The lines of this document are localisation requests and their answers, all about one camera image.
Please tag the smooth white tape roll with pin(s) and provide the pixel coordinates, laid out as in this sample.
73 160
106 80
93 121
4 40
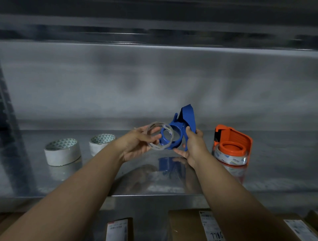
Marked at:
62 155

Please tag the person's right hand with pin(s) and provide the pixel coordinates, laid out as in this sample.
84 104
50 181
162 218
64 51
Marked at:
196 149

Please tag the narrow cardboard box handwritten label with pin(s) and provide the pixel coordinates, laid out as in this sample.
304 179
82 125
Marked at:
119 231

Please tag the wide cardboard box handwritten label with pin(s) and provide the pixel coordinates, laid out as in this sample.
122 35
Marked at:
183 226

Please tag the person's left forearm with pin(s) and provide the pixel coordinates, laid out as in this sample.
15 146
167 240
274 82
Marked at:
64 201

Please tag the grey metal shelving rack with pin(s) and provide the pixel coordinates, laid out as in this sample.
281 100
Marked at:
273 159

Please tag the orange tape dispenser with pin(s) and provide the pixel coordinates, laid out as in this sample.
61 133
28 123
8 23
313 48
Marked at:
238 139

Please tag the person's right forearm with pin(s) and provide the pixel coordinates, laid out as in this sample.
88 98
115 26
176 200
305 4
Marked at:
241 206

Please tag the transparent tape roll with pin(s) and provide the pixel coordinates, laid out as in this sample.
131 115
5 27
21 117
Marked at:
155 146
231 159

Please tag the person's left hand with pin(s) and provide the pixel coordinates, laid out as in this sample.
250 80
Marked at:
134 146

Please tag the blue tape dispenser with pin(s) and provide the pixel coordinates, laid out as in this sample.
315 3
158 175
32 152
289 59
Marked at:
188 116

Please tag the cardboard box printed label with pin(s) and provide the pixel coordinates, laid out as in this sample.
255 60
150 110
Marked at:
303 226

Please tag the large cardboard box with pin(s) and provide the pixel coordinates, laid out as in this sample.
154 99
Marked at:
7 223

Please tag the wrinkled white tape roll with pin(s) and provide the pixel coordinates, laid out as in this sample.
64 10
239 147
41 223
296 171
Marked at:
99 145

